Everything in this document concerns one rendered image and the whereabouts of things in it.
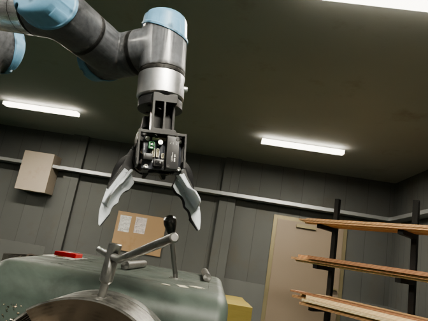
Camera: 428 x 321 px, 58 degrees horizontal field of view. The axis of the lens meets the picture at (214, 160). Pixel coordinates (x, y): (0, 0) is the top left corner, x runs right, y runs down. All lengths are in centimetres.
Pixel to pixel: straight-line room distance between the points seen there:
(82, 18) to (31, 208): 769
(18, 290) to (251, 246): 655
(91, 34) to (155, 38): 10
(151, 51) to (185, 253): 676
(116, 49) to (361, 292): 720
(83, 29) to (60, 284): 48
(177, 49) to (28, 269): 52
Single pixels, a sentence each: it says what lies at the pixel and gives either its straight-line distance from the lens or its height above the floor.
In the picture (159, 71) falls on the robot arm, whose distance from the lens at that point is 61.
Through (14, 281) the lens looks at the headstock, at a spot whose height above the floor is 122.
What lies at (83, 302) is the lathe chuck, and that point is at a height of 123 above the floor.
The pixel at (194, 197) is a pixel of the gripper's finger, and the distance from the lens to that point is 59.
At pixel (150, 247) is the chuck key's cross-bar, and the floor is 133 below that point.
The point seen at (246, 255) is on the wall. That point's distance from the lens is 726.
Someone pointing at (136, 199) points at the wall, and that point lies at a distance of 754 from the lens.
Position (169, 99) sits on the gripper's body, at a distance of 58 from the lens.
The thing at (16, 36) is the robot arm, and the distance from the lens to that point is 101.
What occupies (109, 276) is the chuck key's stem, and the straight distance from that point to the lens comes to 67.
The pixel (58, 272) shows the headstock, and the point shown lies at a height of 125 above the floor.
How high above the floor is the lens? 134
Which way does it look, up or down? 13 degrees up
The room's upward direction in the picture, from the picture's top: 10 degrees clockwise
